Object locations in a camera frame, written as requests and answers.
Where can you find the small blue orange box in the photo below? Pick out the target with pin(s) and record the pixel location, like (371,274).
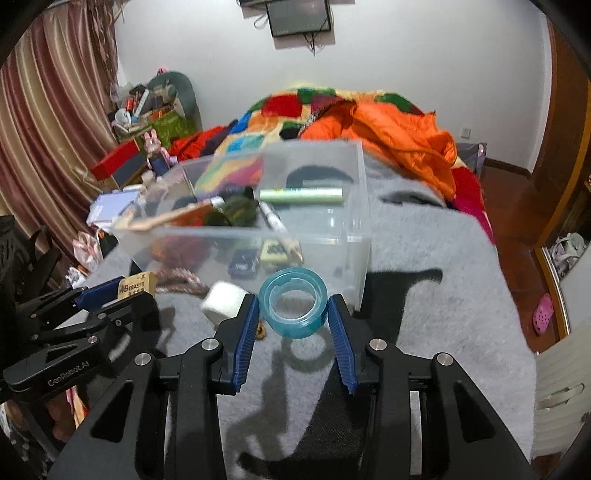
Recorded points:
(242,265)

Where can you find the red printed packet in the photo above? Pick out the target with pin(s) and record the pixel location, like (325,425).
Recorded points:
(168,251)

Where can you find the red box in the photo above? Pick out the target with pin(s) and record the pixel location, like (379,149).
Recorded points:
(113,161)

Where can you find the pink plastic bag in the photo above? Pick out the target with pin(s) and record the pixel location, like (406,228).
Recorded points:
(85,249)

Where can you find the blue notebook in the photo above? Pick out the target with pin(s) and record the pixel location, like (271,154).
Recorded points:
(111,207)

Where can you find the white wall socket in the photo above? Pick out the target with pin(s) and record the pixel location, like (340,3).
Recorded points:
(467,133)

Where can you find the wooden wardrobe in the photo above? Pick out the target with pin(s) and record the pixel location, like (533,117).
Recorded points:
(561,138)

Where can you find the beige eraser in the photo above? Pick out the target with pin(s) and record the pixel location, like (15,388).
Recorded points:
(136,285)

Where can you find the white gauze roll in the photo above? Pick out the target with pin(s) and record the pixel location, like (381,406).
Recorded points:
(221,302)

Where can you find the white plastic chair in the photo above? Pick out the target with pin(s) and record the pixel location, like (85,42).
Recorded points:
(563,369)

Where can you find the small white jar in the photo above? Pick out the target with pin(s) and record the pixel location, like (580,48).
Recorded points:
(147,177)

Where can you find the clear plastic storage box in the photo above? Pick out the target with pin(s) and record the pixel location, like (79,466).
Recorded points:
(323,258)

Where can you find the pink bunny toy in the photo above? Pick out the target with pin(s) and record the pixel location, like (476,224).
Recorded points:
(151,143)

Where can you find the white pen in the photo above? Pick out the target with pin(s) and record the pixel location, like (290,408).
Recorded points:
(272,219)

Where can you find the black chair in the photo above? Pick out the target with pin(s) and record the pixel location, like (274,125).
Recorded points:
(18,258)

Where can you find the pink slipper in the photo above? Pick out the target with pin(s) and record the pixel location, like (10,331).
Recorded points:
(542,316)

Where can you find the blue bottle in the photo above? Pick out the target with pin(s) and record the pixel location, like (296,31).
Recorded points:
(158,167)

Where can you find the colourful patchwork blanket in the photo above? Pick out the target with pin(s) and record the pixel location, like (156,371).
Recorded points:
(286,106)

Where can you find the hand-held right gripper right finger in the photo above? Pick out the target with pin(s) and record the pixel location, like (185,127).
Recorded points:
(341,341)

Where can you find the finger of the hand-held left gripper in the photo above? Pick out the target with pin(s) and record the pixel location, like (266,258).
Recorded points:
(124,314)
(99,293)

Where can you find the striped curtain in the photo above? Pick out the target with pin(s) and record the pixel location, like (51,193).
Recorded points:
(51,115)

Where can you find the light green tube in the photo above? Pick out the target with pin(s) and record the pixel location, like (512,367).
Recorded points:
(300,194)

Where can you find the red garment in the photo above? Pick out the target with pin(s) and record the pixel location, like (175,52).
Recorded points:
(198,143)

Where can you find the grey blanket with black letters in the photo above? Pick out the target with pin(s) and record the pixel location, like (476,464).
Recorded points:
(415,314)

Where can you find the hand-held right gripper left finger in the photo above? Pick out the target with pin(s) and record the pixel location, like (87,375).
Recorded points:
(247,341)

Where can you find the green glass bottle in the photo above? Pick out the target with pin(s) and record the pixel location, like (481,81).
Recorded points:
(235,210)

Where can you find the green box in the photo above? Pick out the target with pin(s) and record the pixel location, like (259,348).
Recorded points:
(173,124)

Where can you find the blue tape roll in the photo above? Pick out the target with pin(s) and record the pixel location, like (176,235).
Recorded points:
(295,328)

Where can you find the small wall monitor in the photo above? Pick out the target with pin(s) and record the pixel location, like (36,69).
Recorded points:
(300,16)

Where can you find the beige stick with red cap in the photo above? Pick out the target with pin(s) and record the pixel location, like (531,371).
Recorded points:
(175,214)

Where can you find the large wall television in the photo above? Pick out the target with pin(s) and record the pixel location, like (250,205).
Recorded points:
(251,2)

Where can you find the grey purple pillow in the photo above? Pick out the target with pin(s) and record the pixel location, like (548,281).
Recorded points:
(471,157)

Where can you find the orange jacket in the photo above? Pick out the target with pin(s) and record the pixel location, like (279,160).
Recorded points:
(397,134)

